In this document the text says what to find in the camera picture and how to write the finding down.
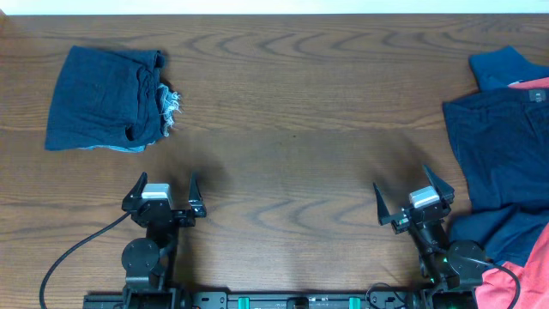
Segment blue shirt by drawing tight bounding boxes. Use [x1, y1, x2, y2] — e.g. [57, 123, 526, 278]
[468, 46, 548, 91]

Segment coral red shirt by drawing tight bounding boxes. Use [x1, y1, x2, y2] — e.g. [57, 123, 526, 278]
[474, 76, 549, 309]

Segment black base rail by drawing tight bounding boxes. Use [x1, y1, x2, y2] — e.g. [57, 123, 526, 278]
[82, 289, 433, 309]

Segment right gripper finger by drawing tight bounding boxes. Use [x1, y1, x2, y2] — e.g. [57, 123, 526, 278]
[423, 165, 455, 202]
[372, 183, 390, 220]

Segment folded frayed denim shorts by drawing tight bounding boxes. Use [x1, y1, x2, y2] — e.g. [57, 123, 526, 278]
[45, 46, 181, 153]

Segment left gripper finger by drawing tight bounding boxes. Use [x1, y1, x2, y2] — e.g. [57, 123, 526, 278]
[188, 173, 202, 202]
[123, 172, 148, 202]

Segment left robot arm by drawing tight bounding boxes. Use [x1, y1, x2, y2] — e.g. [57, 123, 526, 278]
[121, 173, 207, 309]

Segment navy blue shorts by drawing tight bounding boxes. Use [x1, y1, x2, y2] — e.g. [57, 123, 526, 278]
[443, 88, 548, 266]

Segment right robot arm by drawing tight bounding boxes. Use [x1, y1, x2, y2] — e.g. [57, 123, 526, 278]
[373, 166, 486, 308]

